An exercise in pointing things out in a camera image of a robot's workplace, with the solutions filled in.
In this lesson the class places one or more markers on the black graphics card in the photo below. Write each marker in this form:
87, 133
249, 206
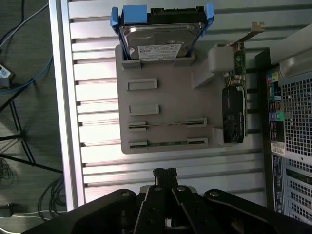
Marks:
234, 109

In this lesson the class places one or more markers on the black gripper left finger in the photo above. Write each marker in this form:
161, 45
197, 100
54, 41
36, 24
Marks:
109, 209

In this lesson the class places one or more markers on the open black PC case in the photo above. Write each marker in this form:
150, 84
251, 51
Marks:
297, 117

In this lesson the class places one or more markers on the grey power strip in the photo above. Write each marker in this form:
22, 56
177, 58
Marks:
3, 73

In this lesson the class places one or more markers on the hard disk in blue caddy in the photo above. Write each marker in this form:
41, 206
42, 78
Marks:
158, 39

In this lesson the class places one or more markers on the black power adapter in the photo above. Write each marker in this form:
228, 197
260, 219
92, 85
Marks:
6, 210

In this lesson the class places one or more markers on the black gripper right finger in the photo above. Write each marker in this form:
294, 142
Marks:
219, 207

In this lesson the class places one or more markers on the grey parts rack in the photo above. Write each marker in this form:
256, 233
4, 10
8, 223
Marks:
175, 102

